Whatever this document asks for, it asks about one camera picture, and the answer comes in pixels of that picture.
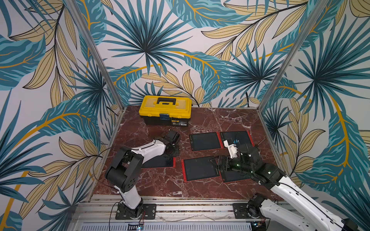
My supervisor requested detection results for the left aluminium corner post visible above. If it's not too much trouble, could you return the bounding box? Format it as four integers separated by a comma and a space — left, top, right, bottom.
65, 0, 125, 112

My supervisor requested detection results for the right aluminium corner post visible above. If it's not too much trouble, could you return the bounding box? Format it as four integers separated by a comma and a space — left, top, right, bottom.
257, 0, 329, 113

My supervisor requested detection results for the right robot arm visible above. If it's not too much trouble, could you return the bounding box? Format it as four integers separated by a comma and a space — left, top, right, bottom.
217, 140, 358, 231

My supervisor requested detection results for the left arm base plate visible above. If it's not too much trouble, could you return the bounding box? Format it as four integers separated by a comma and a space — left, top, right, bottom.
115, 203, 157, 220

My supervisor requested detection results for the aluminium corner post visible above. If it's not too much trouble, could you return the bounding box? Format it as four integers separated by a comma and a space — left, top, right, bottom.
65, 0, 125, 112
257, 0, 329, 113

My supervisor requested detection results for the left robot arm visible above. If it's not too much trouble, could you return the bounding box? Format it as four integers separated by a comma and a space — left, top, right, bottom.
105, 130, 180, 218

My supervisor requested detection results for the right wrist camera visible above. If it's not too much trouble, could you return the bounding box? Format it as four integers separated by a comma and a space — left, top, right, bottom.
223, 139, 240, 159

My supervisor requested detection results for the yellow black toolbox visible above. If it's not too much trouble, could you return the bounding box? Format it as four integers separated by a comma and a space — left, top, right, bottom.
139, 96, 192, 127

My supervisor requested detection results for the writing tablet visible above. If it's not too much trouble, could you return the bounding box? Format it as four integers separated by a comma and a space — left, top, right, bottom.
142, 155, 176, 169
189, 132, 221, 152
220, 131, 254, 148
181, 156, 220, 182
219, 171, 250, 183

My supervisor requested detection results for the aluminium frame rail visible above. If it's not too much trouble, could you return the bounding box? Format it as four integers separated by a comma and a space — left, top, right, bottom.
67, 198, 317, 231

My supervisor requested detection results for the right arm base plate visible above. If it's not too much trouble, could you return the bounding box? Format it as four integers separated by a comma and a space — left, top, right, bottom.
232, 203, 264, 219

